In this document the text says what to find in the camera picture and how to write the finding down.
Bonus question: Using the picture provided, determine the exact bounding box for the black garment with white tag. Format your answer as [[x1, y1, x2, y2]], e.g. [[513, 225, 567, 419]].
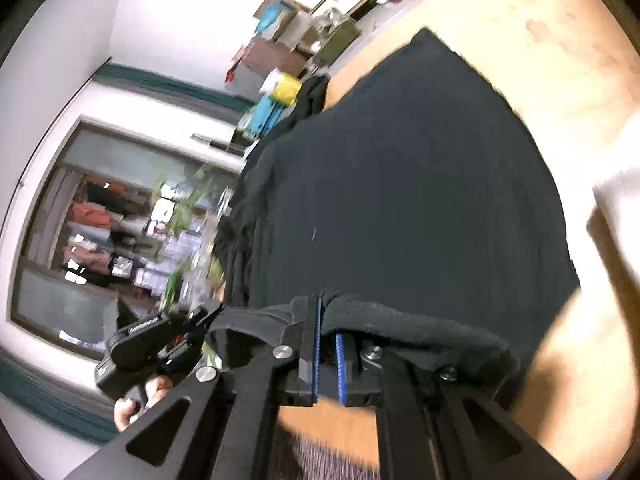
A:
[[215, 29, 579, 390]]

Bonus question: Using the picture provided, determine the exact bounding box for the black clothes pile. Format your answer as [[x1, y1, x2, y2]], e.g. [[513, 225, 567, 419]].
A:
[[269, 74, 331, 136]]

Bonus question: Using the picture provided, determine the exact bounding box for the person's left hand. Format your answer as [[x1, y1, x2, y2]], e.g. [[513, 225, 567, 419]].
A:
[[113, 376, 174, 432]]

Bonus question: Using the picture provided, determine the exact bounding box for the green potted plant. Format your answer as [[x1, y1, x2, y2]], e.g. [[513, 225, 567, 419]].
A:
[[152, 165, 232, 311]]

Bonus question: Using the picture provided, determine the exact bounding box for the teal suitcase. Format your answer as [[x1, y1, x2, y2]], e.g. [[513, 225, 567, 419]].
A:
[[248, 96, 285, 136]]

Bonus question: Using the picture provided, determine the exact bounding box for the yellow shopping bag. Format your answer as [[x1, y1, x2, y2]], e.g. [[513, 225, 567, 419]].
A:
[[270, 74, 302, 106]]

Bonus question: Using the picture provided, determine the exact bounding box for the brown ribbed suitcase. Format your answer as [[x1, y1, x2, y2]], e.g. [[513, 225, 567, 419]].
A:
[[241, 36, 307, 77]]

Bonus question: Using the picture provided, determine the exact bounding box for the white folded cloth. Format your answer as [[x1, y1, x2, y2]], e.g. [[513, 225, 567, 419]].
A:
[[593, 170, 640, 286]]

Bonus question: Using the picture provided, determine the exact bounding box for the olive green crate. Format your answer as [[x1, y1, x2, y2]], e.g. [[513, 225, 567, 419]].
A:
[[314, 20, 361, 66]]

